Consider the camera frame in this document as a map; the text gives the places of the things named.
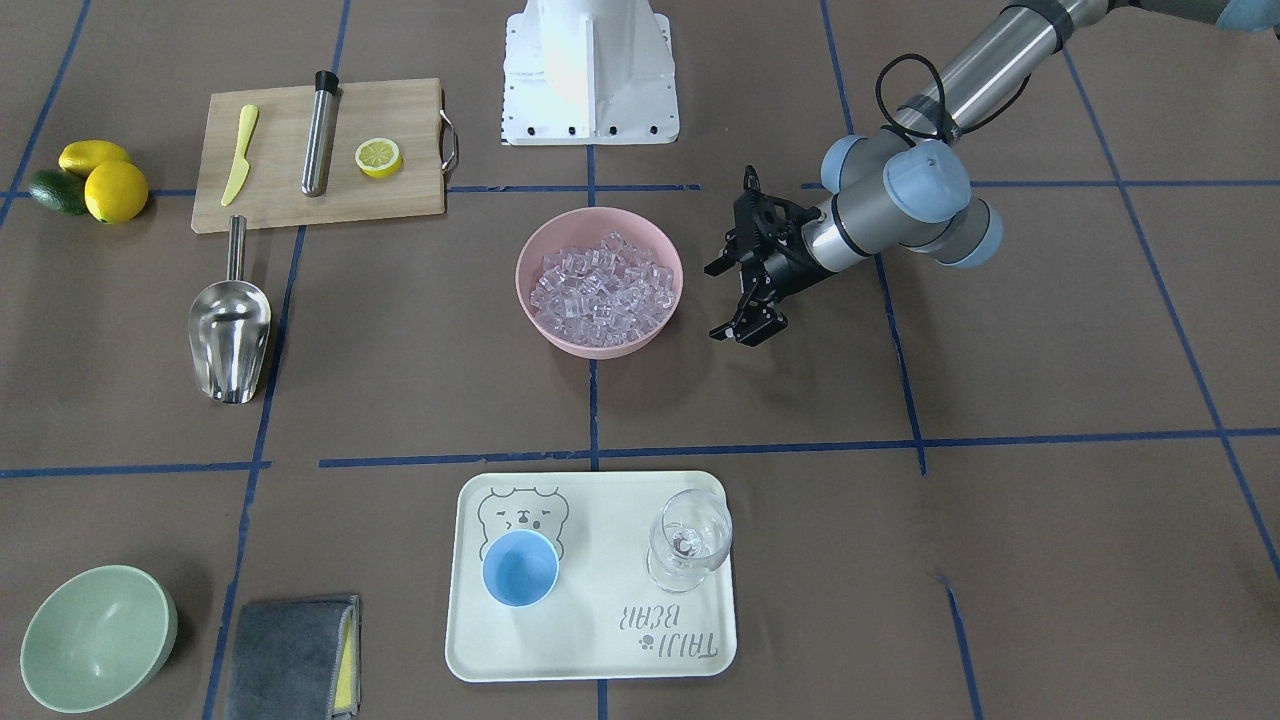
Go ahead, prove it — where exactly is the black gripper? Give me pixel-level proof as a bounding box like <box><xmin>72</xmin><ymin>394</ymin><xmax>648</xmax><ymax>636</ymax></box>
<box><xmin>703</xmin><ymin>167</ymin><xmax>835</xmax><ymax>347</ymax></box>

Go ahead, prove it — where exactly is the steel ice scoop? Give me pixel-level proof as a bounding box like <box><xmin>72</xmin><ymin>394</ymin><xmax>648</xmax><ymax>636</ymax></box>
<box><xmin>187</xmin><ymin>215</ymin><xmax>273</xmax><ymax>405</ymax></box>

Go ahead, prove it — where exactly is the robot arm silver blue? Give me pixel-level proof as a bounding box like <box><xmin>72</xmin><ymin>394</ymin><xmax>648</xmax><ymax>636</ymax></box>
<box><xmin>704</xmin><ymin>1</ymin><xmax>1117</xmax><ymax>347</ymax></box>

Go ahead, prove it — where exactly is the pink bowl with ice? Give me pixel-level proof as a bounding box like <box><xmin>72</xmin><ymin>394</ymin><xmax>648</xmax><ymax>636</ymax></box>
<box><xmin>515</xmin><ymin>208</ymin><xmax>684</xmax><ymax>360</ymax></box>

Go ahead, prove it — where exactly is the light blue cup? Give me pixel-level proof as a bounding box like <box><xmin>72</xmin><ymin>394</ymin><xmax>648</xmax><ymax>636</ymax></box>
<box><xmin>481</xmin><ymin>529</ymin><xmax>561</xmax><ymax>609</ymax></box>

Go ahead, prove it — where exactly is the clear wine glass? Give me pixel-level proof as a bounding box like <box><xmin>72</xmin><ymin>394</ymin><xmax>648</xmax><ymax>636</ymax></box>
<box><xmin>646</xmin><ymin>489</ymin><xmax>733</xmax><ymax>593</ymax></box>

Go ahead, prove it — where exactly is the cream serving tray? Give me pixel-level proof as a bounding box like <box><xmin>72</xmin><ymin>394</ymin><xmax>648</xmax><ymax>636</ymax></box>
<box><xmin>445</xmin><ymin>470</ymin><xmax>737</xmax><ymax>683</ymax></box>

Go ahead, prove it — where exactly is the lemon half slice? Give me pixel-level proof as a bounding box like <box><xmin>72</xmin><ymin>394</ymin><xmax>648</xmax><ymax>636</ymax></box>
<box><xmin>355</xmin><ymin>137</ymin><xmax>403</xmax><ymax>179</ymax></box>

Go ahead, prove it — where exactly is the yellow plastic knife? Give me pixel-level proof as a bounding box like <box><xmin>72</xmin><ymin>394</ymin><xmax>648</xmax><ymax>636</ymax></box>
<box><xmin>220</xmin><ymin>104</ymin><xmax>260</xmax><ymax>208</ymax></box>

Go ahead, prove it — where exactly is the grey yellow sponge cloth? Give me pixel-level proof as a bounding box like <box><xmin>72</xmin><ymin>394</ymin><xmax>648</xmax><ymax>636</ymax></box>
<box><xmin>224</xmin><ymin>594</ymin><xmax>362</xmax><ymax>719</ymax></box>

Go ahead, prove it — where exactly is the yellow lemon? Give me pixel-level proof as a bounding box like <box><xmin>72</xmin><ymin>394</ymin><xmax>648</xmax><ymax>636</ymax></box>
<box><xmin>58</xmin><ymin>138</ymin><xmax>132</xmax><ymax>179</ymax></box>
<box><xmin>84</xmin><ymin>160</ymin><xmax>150</xmax><ymax>224</ymax></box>

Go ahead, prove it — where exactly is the green bowl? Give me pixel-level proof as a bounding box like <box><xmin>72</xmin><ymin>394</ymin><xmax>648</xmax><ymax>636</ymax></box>
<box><xmin>20</xmin><ymin>565</ymin><xmax>178</xmax><ymax>714</ymax></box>

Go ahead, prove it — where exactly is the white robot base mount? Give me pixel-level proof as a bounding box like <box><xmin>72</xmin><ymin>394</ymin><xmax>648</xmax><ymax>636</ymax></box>
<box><xmin>500</xmin><ymin>1</ymin><xmax>681</xmax><ymax>146</ymax></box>

